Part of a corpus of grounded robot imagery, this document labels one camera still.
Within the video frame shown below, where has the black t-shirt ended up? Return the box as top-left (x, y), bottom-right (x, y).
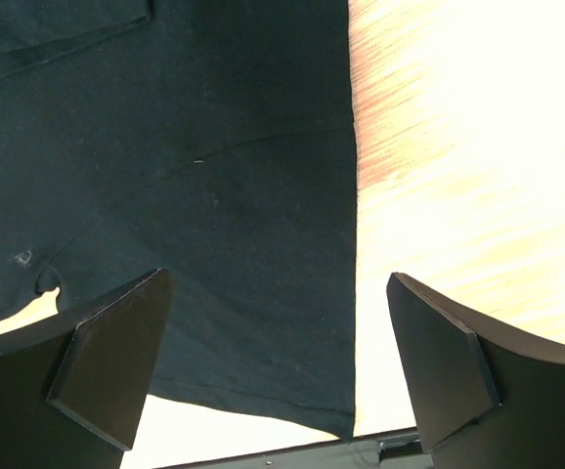
top-left (0, 1), bottom-right (357, 439)

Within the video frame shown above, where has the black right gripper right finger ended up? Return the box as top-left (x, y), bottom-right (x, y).
top-left (386, 273), bottom-right (565, 468)

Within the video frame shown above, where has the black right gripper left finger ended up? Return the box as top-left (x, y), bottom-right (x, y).
top-left (0, 269), bottom-right (172, 468)

